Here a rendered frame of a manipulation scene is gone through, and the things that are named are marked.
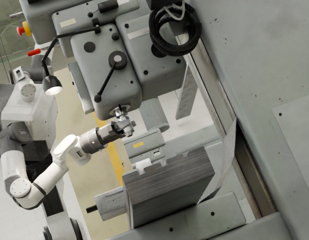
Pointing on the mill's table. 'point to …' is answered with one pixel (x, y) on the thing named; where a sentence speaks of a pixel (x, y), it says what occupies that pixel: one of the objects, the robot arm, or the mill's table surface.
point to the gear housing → (63, 17)
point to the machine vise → (113, 202)
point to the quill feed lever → (114, 57)
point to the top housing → (45, 17)
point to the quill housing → (108, 48)
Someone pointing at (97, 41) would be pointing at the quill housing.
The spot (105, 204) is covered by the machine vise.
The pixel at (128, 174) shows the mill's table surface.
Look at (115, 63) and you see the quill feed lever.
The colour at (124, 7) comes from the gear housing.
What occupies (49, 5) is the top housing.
